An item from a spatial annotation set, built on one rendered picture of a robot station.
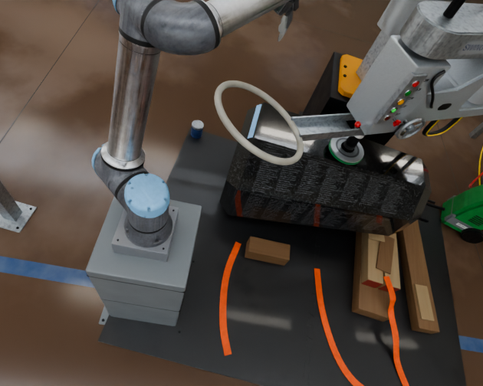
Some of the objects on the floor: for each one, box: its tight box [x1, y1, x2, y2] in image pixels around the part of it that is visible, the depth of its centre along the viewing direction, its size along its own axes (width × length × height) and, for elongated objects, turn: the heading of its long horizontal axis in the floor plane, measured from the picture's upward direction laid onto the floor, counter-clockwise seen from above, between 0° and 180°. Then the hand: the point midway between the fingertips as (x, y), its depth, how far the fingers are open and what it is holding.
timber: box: [245, 237, 291, 266], centre depth 235 cm, size 30×12×12 cm, turn 75°
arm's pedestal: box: [86, 196, 202, 334], centre depth 176 cm, size 50×50×85 cm
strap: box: [219, 241, 409, 386], centre depth 214 cm, size 78×139×20 cm, turn 70°
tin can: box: [191, 120, 204, 139], centre depth 281 cm, size 10×10×13 cm
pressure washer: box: [441, 179, 483, 244], centre depth 265 cm, size 35×35×87 cm
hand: (266, 28), depth 131 cm, fingers open, 14 cm apart
